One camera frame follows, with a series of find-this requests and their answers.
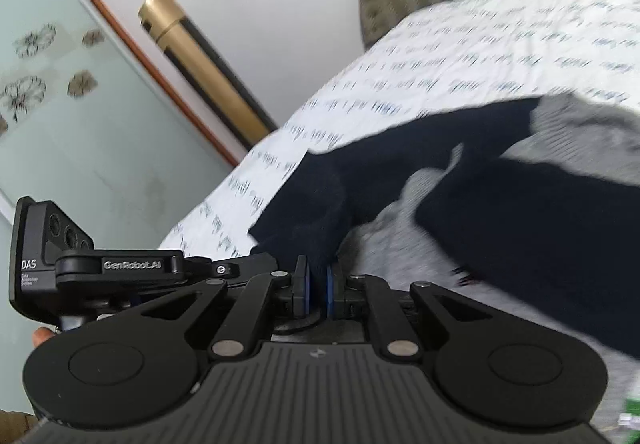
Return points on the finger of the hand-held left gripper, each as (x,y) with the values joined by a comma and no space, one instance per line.
(235,269)

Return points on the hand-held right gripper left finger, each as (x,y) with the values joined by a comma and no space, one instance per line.
(304,291)

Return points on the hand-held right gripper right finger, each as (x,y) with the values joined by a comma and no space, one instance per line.
(331,294)

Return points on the grey and navy knit sweater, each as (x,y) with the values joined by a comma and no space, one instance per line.
(525,234)

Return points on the person's left hand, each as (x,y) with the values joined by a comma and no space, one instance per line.
(42,338)

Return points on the frosted flower-pattern glass door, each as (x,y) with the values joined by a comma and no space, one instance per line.
(75,124)

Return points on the gold and black tube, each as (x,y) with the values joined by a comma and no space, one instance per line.
(200,59)

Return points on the white script-printed bedsheet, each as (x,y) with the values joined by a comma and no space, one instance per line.
(450,49)

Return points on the green and white packet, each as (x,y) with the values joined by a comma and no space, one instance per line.
(630,419)

